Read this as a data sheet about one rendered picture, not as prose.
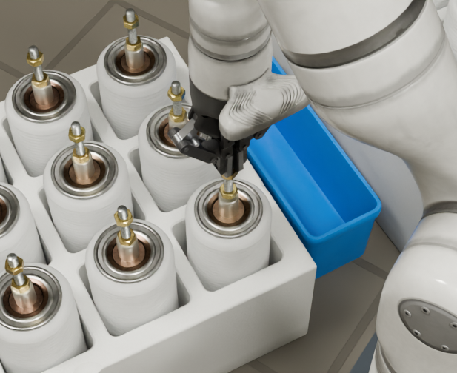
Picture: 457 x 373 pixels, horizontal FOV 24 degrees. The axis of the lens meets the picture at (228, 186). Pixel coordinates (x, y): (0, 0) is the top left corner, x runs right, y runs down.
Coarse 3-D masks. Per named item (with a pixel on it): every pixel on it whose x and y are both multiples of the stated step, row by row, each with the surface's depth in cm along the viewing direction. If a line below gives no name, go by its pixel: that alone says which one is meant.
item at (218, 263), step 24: (192, 216) 118; (264, 216) 118; (192, 240) 119; (216, 240) 116; (240, 240) 116; (264, 240) 119; (192, 264) 124; (216, 264) 119; (240, 264) 119; (264, 264) 124; (216, 288) 124
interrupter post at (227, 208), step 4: (220, 196) 116; (236, 196) 116; (220, 200) 115; (224, 200) 115; (228, 200) 115; (232, 200) 115; (236, 200) 115; (220, 204) 116; (224, 204) 115; (228, 204) 115; (232, 204) 115; (236, 204) 116; (220, 208) 117; (224, 208) 116; (228, 208) 116; (232, 208) 116; (236, 208) 117; (220, 212) 118; (224, 212) 117; (228, 212) 117; (232, 212) 117; (236, 212) 118; (224, 216) 117; (228, 216) 117; (232, 216) 117
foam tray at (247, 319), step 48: (96, 96) 140; (0, 144) 132; (144, 192) 128; (48, 240) 124; (288, 240) 124; (192, 288) 121; (240, 288) 121; (288, 288) 123; (96, 336) 118; (144, 336) 118; (192, 336) 121; (240, 336) 127; (288, 336) 135
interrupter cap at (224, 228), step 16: (208, 192) 119; (240, 192) 119; (256, 192) 119; (208, 208) 118; (240, 208) 118; (256, 208) 118; (208, 224) 117; (224, 224) 117; (240, 224) 117; (256, 224) 117
